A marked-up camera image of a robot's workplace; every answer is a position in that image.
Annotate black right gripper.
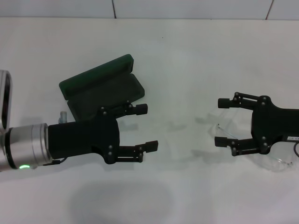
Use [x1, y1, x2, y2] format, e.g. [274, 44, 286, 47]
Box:
[214, 91, 299, 157]

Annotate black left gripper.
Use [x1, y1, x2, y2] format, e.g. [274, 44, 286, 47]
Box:
[48, 100, 159, 165]

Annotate green glasses case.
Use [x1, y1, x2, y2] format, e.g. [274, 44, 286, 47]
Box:
[58, 54, 146, 122]

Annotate clear plastic glasses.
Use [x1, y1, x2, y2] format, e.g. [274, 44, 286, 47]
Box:
[206, 109, 294, 173]

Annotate thin black left gripper cable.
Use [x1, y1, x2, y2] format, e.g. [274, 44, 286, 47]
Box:
[43, 158, 67, 166]

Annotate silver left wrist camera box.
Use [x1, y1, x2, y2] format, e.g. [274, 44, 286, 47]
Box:
[0, 69, 14, 129]

